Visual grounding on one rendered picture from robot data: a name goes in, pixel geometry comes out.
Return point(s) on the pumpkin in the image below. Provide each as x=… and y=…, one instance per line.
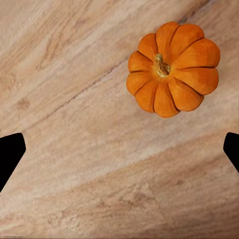
x=173, y=69

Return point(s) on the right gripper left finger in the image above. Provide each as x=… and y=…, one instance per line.
x=12, y=148

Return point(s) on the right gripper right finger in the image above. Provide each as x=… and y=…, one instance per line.
x=231, y=148

